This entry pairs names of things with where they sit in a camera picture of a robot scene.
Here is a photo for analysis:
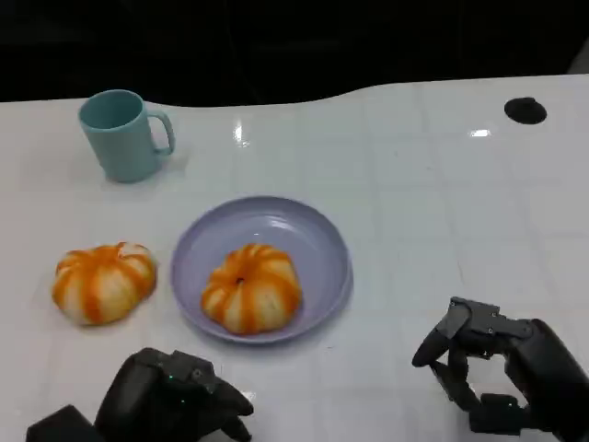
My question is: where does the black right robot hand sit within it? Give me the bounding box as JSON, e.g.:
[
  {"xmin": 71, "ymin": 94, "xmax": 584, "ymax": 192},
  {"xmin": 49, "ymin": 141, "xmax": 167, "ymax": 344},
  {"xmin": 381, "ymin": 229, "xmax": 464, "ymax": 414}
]
[{"xmin": 410, "ymin": 297, "xmax": 589, "ymax": 442}]

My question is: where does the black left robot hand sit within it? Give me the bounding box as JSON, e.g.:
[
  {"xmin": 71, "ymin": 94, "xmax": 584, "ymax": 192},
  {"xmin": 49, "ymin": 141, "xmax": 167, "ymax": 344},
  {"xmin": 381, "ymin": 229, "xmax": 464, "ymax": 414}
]
[{"xmin": 94, "ymin": 347, "xmax": 255, "ymax": 442}]

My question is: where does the orange and white bread roll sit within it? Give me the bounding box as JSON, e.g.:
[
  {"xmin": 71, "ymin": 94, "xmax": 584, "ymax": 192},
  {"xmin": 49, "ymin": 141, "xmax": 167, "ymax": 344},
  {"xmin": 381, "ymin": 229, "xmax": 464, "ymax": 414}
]
[
  {"xmin": 200, "ymin": 242, "xmax": 304, "ymax": 336},
  {"xmin": 51, "ymin": 240, "xmax": 158, "ymax": 327}
]

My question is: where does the lilac plate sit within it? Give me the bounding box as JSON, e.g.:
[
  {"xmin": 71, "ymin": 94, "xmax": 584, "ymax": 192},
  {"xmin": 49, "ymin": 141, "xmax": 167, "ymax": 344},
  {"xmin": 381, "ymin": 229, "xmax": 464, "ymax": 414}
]
[{"xmin": 170, "ymin": 195, "xmax": 354, "ymax": 345}]

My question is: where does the pale green mug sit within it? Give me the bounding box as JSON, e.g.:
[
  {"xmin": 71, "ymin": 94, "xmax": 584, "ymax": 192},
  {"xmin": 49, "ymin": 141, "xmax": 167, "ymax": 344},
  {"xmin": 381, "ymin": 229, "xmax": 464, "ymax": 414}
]
[{"xmin": 77, "ymin": 88, "xmax": 177, "ymax": 184}]

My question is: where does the black round table grommet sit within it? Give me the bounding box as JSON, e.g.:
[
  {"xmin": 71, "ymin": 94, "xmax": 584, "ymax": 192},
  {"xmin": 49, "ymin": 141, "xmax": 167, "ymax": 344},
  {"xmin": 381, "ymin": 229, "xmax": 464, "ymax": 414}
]
[{"xmin": 503, "ymin": 97, "xmax": 549, "ymax": 125}]

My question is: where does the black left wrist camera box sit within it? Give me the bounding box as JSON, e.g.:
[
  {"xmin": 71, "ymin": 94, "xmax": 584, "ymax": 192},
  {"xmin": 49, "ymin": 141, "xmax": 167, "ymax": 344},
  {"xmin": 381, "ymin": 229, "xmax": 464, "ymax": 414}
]
[{"xmin": 26, "ymin": 404, "xmax": 106, "ymax": 442}]

